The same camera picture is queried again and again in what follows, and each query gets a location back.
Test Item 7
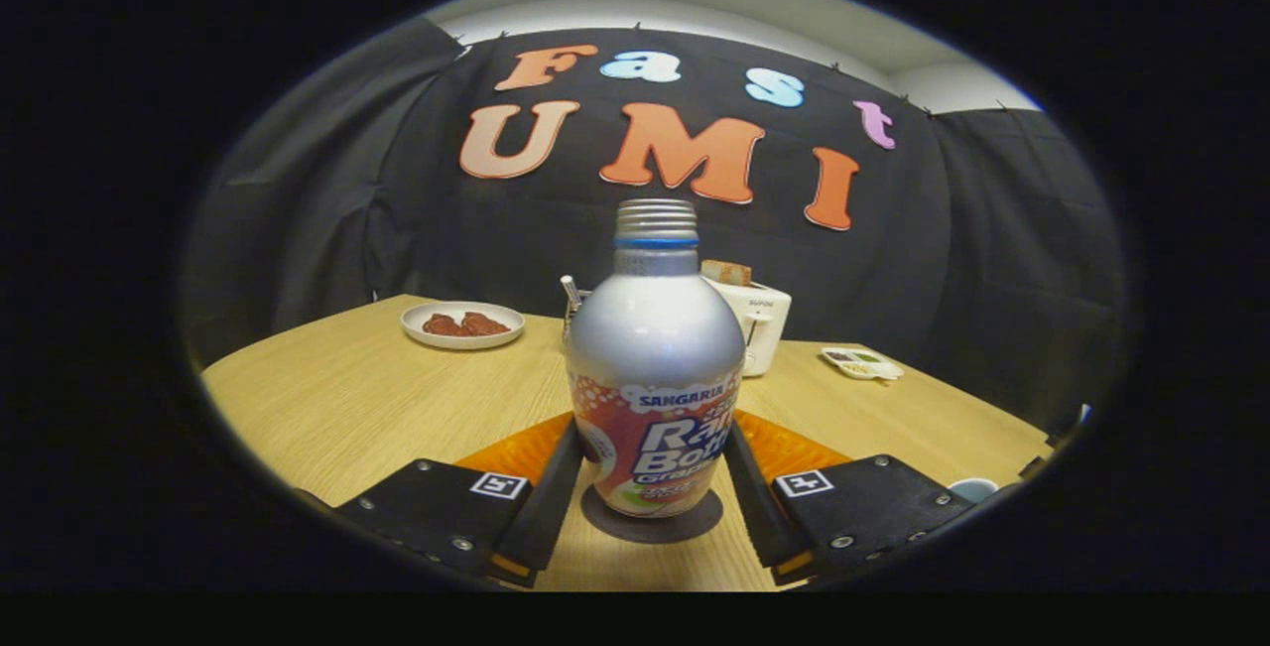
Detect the brown round coaster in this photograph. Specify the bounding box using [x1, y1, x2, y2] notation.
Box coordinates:
[580, 485, 725, 544]

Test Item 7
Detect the white divided condiment tray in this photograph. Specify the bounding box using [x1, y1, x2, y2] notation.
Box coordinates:
[821, 346, 905, 381]

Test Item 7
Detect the white round plate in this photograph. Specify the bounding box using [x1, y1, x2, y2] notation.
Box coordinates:
[401, 301, 526, 350]

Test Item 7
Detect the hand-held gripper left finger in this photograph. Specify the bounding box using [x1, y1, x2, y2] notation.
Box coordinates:
[337, 413, 586, 587]

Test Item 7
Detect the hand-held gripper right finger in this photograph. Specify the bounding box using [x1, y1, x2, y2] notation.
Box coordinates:
[724, 411, 978, 585]

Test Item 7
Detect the white toaster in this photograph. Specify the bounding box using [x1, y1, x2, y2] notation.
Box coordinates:
[700, 274, 793, 378]

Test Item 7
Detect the wooden table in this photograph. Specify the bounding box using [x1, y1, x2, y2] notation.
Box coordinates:
[201, 295, 1055, 592]

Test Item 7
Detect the black backdrop cloth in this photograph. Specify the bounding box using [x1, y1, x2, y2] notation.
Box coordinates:
[184, 16, 1127, 434]

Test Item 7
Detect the silver juice bottle pink label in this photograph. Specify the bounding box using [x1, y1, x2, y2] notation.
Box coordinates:
[564, 198, 747, 519]

